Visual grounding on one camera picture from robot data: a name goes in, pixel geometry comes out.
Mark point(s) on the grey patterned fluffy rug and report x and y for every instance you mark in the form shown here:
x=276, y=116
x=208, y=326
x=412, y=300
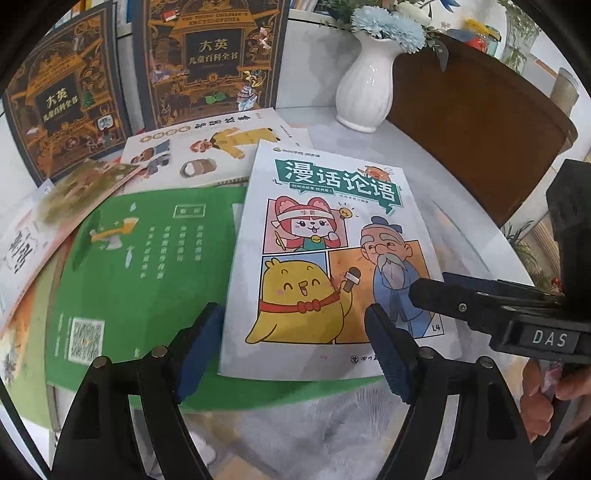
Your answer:
x=286, y=436

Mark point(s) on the green fern plant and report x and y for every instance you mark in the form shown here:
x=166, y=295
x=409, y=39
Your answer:
x=521, y=249

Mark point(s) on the blue artificial flowers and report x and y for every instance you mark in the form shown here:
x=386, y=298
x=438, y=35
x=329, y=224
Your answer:
x=392, y=25

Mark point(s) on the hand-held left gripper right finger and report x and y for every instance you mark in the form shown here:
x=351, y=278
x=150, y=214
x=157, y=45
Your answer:
x=388, y=360

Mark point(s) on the dark green fable book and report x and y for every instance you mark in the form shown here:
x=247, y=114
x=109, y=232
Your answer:
x=152, y=258

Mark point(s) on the beige cardboard roll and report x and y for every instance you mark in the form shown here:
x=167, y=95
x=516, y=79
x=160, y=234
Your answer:
x=565, y=92

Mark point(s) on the pastel watercolour cover book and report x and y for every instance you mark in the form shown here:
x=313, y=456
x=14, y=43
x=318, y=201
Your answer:
x=55, y=217

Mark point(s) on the white comic cover book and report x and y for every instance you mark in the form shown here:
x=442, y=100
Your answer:
x=323, y=221

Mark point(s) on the beige ribbed panel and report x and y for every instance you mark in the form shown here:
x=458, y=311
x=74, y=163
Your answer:
x=549, y=249

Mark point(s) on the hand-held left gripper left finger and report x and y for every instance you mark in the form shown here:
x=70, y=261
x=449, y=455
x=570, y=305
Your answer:
x=203, y=350

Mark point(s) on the white book yellow-robed figure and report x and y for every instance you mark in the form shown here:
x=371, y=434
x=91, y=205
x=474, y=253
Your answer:
x=221, y=143

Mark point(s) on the person's right hand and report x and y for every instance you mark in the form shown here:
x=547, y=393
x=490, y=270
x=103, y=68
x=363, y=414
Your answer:
x=535, y=392

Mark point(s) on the glass jars colourful contents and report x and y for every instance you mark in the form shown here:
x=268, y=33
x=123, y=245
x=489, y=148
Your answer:
x=482, y=37

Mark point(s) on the dark brown wooden cabinet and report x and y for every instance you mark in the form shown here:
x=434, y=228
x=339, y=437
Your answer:
x=471, y=124

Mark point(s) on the dark ornate encyclopedia book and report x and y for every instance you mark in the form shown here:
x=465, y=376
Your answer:
x=55, y=115
x=207, y=55

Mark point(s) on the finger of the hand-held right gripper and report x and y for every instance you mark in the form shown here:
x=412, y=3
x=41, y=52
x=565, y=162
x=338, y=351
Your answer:
x=461, y=300

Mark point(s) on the white ribbed vase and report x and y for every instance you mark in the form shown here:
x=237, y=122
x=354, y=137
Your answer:
x=364, y=87

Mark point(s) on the glass vase green sprigs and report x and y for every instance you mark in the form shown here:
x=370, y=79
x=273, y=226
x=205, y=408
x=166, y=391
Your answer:
x=519, y=41

